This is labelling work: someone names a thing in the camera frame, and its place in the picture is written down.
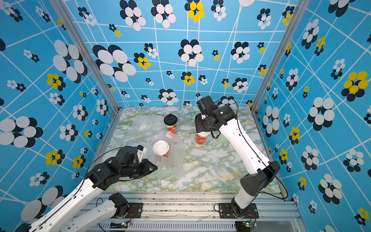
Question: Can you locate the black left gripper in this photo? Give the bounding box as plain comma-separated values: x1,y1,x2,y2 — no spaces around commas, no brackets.
123,158,161,178

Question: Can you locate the red cup white lid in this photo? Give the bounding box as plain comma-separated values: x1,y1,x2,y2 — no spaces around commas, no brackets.
153,140,170,157

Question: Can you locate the translucent plastic carrier bag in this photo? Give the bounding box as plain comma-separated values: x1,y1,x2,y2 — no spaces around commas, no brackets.
148,135,186,178

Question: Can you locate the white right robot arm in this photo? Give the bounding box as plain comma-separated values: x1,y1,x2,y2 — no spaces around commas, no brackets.
195,96,280,218

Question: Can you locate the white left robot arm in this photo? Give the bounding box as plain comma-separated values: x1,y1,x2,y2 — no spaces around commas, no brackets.
16,145,157,232

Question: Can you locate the green straw holder cup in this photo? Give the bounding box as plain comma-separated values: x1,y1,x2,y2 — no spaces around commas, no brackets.
218,134,229,143

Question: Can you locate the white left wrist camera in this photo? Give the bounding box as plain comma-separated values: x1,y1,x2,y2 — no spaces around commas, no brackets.
137,145,147,163

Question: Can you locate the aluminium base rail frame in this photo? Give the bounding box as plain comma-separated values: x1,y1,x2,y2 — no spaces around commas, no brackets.
91,192,307,232

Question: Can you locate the aluminium right corner post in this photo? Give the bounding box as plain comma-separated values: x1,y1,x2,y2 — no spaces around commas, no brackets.
251,0,310,113

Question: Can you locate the aluminium corner post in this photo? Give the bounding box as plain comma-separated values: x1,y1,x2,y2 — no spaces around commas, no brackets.
251,0,310,113
50,1,120,114

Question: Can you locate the aluminium left corner post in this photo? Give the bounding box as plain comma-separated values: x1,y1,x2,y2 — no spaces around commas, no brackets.
50,1,120,114

